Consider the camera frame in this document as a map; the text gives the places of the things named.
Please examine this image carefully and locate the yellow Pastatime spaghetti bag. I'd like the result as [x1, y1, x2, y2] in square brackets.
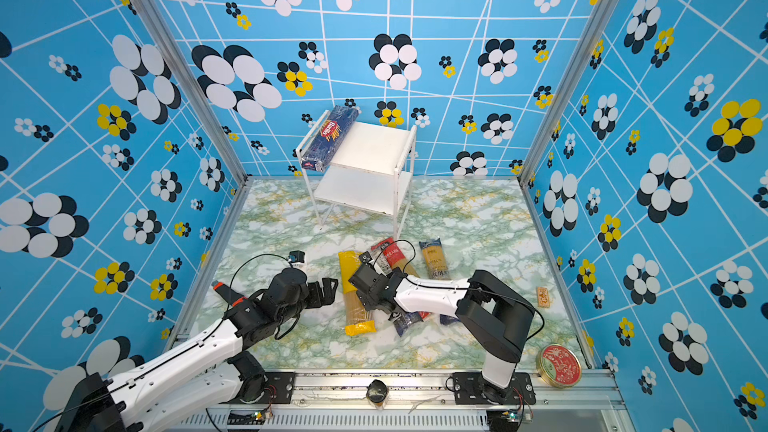
[338, 251, 376, 337]

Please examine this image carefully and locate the clear white-label spaghetti bag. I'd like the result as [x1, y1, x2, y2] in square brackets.
[392, 312, 423, 337]

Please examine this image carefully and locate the red spaghetti bag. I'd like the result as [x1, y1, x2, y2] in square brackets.
[369, 237, 419, 278]

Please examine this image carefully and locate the blue Barilla spaghetti box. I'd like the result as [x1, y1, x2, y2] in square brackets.
[300, 105, 360, 173]

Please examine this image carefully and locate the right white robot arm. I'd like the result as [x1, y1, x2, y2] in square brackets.
[349, 264, 539, 404]

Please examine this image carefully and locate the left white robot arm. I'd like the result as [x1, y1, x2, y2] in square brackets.
[38, 267, 339, 431]

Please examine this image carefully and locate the white two-tier shelf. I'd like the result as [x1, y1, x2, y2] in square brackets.
[296, 110, 417, 238]

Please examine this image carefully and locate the blue Ankara spaghetti bag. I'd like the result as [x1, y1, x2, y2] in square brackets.
[419, 238, 450, 280]

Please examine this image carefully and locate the red black marker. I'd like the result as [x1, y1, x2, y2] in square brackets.
[212, 282, 245, 308]

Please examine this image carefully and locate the small black round knob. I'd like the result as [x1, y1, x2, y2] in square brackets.
[366, 379, 389, 408]

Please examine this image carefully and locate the small wooden block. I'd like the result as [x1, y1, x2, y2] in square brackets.
[536, 287, 551, 308]

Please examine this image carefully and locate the round red tin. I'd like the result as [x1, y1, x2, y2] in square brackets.
[536, 344, 582, 388]

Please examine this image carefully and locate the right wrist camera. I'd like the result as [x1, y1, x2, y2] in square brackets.
[358, 251, 375, 266]

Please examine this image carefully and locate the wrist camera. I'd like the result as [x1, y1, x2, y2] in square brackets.
[288, 250, 306, 269]
[358, 251, 375, 266]

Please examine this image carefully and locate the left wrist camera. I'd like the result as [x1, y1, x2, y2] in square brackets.
[288, 250, 306, 269]

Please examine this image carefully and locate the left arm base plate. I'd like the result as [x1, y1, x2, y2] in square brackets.
[230, 371, 296, 405]

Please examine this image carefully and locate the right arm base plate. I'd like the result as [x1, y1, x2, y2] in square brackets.
[446, 372, 537, 405]

